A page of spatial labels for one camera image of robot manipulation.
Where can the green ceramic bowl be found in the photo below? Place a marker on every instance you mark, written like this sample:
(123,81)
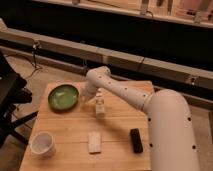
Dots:
(63,97)

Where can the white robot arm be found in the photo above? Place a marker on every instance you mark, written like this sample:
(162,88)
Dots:
(170,124)

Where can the white ceramic cup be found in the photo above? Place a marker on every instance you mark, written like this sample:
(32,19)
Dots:
(43,145)

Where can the small clear plastic bottle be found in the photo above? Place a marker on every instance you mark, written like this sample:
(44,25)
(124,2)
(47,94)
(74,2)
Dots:
(99,105)

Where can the beige rectangular sponge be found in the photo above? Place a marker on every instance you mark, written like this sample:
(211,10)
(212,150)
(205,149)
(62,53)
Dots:
(94,142)

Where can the black rectangular remote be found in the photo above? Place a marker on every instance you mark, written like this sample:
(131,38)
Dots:
(136,141)

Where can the black chair frame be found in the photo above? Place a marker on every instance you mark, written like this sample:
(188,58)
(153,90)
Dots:
(12,92)

